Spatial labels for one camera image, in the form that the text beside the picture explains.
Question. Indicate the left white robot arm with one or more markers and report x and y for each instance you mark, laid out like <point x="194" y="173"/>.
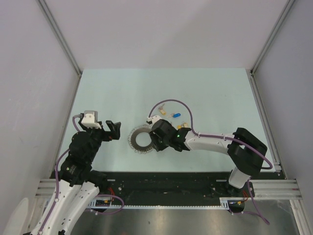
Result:
<point x="77" y="184"/>

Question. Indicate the left aluminium rail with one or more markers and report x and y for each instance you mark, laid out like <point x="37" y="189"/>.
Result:
<point x="46" y="188"/>

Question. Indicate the grey slotted cable duct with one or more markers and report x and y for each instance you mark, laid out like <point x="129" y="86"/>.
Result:
<point x="92" y="206"/>

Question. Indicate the metal ring key organizer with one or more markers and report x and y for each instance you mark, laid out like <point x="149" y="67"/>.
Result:
<point x="139" y="140"/>

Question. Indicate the left aluminium frame post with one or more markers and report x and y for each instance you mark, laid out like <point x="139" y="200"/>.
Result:
<point x="47" y="13"/>

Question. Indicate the aluminium rail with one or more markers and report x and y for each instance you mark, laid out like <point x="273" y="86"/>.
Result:
<point x="46" y="188"/>
<point x="280" y="189"/>

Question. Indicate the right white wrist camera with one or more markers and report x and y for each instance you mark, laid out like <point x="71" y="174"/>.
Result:
<point x="153" y="119"/>

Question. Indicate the blue tag key far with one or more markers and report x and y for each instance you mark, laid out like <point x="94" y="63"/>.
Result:
<point x="174" y="115"/>

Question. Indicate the right aluminium frame post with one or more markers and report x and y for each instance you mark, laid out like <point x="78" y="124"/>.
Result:
<point x="274" y="32"/>

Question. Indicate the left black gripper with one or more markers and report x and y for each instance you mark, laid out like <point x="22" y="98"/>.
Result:
<point x="114" y="133"/>

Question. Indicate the yellow tag key right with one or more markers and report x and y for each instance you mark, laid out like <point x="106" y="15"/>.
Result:
<point x="185" y="125"/>

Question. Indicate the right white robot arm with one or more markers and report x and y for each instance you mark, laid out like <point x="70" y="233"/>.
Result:
<point x="245" y="150"/>

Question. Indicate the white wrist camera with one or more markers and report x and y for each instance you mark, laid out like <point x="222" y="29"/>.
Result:
<point x="90" y="120"/>
<point x="153" y="119"/>

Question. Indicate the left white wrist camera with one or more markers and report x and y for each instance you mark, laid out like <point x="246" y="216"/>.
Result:
<point x="90" y="120"/>

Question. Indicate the yellow tag key far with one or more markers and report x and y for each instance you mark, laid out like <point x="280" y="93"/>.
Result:
<point x="161" y="109"/>

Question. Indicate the right aluminium rail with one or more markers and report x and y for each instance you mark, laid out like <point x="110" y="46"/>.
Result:
<point x="280" y="189"/>

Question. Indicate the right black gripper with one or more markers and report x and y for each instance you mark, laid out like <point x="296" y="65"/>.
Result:
<point x="154" y="138"/>

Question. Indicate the aluminium frame post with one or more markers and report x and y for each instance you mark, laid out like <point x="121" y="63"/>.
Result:
<point x="47" y="13"/>
<point x="274" y="32"/>

